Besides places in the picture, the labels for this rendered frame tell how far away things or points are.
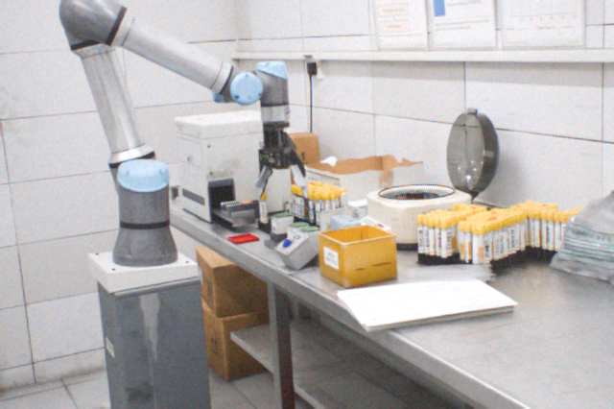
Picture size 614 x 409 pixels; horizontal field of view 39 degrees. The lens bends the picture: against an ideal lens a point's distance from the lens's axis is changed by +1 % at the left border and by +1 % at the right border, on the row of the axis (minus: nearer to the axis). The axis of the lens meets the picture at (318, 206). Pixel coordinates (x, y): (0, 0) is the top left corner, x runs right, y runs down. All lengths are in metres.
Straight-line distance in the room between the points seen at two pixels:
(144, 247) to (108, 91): 0.39
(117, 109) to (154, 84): 1.74
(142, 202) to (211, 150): 0.60
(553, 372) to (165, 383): 0.99
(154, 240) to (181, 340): 0.24
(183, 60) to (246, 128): 0.62
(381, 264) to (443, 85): 0.81
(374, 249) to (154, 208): 0.52
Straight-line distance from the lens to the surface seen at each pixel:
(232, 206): 2.50
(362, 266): 1.88
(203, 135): 2.57
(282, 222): 2.25
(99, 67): 2.15
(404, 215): 2.14
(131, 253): 2.04
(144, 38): 2.02
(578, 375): 1.44
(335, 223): 2.10
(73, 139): 3.82
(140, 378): 2.08
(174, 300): 2.04
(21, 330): 3.94
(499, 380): 1.41
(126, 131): 2.15
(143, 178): 2.02
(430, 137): 2.64
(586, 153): 2.13
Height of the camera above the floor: 1.43
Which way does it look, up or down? 12 degrees down
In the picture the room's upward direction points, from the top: 3 degrees counter-clockwise
